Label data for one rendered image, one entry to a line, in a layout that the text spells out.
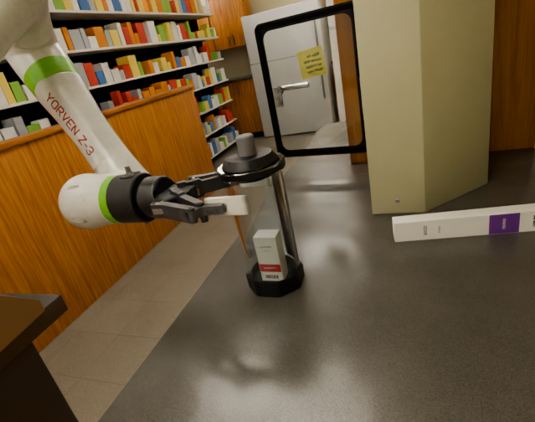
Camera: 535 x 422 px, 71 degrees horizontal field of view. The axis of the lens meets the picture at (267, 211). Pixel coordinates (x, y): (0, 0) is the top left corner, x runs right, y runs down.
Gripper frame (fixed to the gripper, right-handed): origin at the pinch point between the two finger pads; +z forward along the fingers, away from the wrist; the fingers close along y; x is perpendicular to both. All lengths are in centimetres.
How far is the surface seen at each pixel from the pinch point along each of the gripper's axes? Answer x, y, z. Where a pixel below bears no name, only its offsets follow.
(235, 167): -5.5, -4.4, 0.5
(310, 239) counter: 17.9, 14.5, 4.2
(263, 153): -6.1, -1.0, 3.9
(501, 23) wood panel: -15, 62, 47
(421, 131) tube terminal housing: 0.1, 25.5, 27.0
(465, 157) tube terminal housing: 9, 34, 36
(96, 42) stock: -55, 247, -230
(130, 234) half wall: 89, 150, -179
